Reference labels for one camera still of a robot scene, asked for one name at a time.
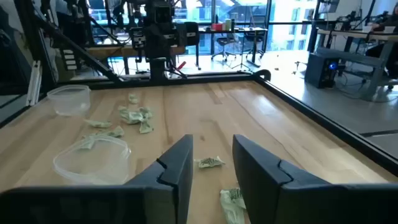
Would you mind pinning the green cup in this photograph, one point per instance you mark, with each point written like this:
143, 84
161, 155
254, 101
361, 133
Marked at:
228, 24

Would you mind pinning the black plate white labels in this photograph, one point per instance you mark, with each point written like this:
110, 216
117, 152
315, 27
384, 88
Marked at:
69, 59

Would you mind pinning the black office desk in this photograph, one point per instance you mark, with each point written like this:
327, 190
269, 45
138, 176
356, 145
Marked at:
236, 30

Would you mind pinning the person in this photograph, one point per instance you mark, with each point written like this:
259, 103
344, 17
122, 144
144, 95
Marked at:
387, 21

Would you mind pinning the black office chair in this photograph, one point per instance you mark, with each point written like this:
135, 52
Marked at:
255, 42
224, 46

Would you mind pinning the wooden workbench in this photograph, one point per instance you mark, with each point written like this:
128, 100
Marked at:
109, 51

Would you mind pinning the clear plastic food container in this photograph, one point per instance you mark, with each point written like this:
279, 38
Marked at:
69, 102
93, 174

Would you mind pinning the white aluminium bar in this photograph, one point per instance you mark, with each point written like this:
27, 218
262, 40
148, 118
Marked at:
34, 82

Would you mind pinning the grey office desk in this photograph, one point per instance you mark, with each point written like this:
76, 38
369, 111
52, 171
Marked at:
348, 57

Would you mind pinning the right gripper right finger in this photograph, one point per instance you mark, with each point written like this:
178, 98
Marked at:
258, 174

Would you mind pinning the black aluminium rig frame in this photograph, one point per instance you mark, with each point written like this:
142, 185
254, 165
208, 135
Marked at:
311, 110

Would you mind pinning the black computer tower blue light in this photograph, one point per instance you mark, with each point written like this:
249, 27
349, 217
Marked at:
320, 71

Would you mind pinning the red box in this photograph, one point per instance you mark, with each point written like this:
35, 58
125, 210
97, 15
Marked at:
216, 26

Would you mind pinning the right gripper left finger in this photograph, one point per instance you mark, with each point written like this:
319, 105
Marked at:
168, 174

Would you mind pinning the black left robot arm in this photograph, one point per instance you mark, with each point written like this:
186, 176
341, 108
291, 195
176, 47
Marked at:
158, 46

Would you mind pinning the green banknote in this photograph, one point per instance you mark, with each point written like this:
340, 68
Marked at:
88, 142
146, 112
129, 116
133, 99
232, 203
146, 127
114, 132
210, 162
99, 124

